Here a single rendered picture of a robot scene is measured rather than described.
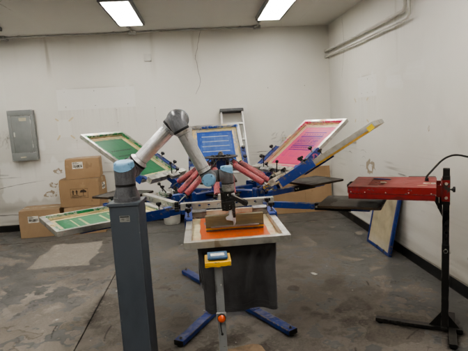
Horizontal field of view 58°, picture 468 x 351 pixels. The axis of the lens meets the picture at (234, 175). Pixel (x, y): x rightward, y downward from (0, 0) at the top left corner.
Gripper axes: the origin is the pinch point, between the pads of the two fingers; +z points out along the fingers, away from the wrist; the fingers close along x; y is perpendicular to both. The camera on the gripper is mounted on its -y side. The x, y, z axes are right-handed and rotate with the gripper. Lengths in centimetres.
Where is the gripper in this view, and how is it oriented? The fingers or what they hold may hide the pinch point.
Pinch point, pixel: (235, 222)
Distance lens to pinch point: 264.1
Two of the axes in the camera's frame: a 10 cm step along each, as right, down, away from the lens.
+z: 0.9, 9.9, 1.5
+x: 0.9, 1.4, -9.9
